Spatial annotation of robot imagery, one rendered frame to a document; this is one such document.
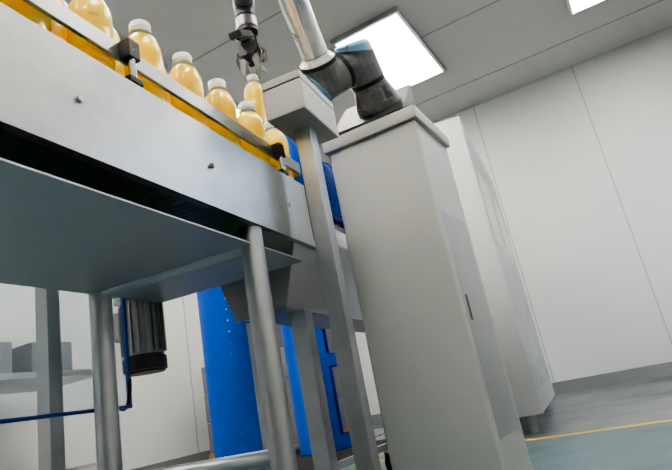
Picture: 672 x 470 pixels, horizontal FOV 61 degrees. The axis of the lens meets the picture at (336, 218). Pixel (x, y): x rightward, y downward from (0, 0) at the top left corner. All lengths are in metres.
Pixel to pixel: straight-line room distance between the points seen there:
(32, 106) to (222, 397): 1.59
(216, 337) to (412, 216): 0.95
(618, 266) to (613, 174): 0.96
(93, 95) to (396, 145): 1.03
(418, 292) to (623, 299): 4.91
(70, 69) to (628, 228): 6.00
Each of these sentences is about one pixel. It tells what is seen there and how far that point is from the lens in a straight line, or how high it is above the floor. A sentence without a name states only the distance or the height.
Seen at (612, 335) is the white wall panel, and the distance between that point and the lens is 6.39.
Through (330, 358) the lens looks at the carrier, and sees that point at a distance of 3.02.
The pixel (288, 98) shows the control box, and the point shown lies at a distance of 1.31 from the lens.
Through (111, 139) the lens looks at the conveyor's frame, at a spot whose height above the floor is 0.78.
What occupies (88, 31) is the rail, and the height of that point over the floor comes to 0.96.
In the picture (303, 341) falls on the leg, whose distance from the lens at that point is 1.56.
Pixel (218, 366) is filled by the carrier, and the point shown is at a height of 0.58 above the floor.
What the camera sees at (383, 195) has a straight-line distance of 1.67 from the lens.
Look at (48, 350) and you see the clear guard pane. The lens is 1.36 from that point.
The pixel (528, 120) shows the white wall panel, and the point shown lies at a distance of 6.90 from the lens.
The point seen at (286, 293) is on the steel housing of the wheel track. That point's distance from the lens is 1.50.
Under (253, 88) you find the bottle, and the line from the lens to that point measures 1.94.
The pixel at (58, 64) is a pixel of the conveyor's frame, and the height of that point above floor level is 0.85.
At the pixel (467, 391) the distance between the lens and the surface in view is 1.55.
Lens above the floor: 0.37
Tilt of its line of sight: 18 degrees up
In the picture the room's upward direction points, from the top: 11 degrees counter-clockwise
